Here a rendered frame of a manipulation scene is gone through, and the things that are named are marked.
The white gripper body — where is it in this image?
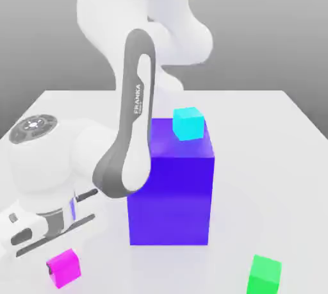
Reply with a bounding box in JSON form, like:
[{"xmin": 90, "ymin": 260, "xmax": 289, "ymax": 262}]
[{"xmin": 14, "ymin": 211, "xmax": 100, "ymax": 261}]

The small magenta cube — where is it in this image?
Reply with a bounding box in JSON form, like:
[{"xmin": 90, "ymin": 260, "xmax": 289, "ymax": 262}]
[{"xmin": 45, "ymin": 248, "xmax": 82, "ymax": 290}]

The small cyan cube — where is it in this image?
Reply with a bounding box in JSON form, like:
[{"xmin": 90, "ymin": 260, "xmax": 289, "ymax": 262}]
[{"xmin": 172, "ymin": 106, "xmax": 205, "ymax": 142}]

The small green cube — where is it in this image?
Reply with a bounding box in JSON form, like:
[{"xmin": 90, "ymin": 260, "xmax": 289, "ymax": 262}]
[{"xmin": 246, "ymin": 254, "xmax": 283, "ymax": 294}]

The large blue box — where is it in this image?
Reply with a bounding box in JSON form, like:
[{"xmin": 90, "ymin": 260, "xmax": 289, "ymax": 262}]
[{"xmin": 127, "ymin": 117, "xmax": 215, "ymax": 247}]

